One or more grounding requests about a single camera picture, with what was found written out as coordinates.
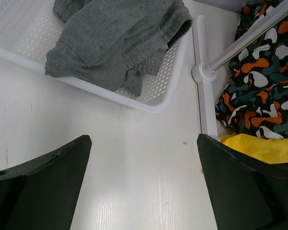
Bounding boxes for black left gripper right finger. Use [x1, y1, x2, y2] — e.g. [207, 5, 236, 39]
[197, 134, 288, 230]

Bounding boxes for white perforated plastic basket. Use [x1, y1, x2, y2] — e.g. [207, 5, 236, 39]
[0, 0, 192, 112]

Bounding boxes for yellow shorts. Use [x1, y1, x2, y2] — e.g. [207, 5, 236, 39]
[220, 134, 288, 164]

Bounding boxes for camouflage patterned shorts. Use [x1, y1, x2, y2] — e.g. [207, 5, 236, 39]
[215, 0, 288, 139]

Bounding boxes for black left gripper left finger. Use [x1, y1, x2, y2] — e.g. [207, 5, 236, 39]
[0, 135, 92, 230]

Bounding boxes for white steel clothes rack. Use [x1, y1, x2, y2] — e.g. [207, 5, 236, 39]
[192, 0, 288, 140]

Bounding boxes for grey shorts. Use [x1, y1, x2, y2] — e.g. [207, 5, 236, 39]
[45, 0, 193, 97]

